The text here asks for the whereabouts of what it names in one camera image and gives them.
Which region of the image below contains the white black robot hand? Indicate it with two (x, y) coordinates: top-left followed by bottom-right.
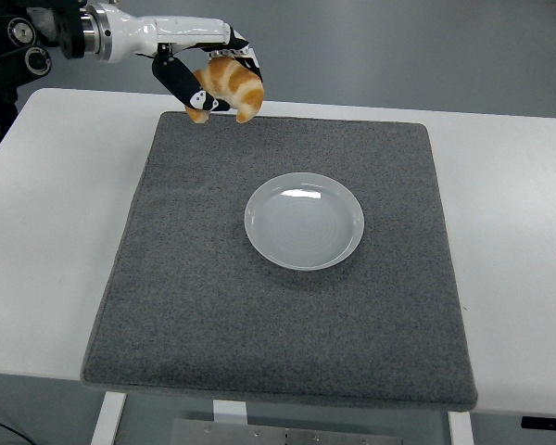
(96, 3), (266, 114)

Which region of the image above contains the golden brown croissant bread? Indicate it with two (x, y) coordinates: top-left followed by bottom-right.
(183, 56), (266, 125)

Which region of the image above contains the white round plate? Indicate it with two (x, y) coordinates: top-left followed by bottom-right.
(244, 171), (366, 272)

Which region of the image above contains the grey felt mat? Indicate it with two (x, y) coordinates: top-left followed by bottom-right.
(80, 109), (479, 413)

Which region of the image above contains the white table leg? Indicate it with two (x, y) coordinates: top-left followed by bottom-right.
(91, 390), (129, 445)
(448, 411), (475, 445)

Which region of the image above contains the black desk control panel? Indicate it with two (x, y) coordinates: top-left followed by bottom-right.
(520, 415), (556, 431)

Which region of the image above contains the white table centre bracket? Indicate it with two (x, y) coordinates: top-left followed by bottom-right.
(212, 399), (248, 426)

